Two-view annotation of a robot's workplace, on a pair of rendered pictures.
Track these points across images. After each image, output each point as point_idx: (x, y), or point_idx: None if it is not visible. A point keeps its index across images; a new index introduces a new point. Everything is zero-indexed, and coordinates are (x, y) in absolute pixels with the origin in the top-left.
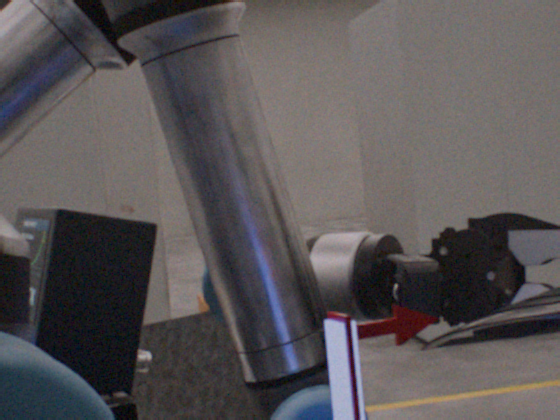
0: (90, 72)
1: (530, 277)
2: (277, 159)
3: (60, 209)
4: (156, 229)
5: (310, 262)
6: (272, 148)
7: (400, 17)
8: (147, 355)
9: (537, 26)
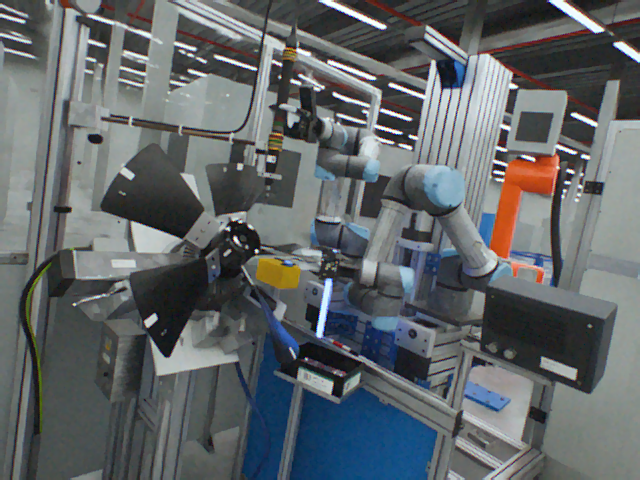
0: (437, 218)
1: None
2: (372, 234)
3: (504, 274)
4: (486, 287)
5: (363, 257)
6: (372, 231)
7: None
8: (490, 344)
9: None
